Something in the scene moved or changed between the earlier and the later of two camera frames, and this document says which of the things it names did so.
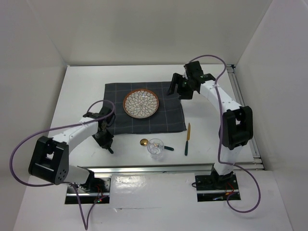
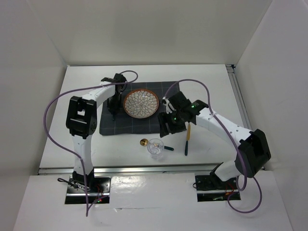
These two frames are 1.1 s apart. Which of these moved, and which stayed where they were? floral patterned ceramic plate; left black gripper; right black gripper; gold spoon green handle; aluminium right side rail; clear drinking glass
Moved: left black gripper; right black gripper
Stayed: clear drinking glass; floral patterned ceramic plate; aluminium right side rail; gold spoon green handle
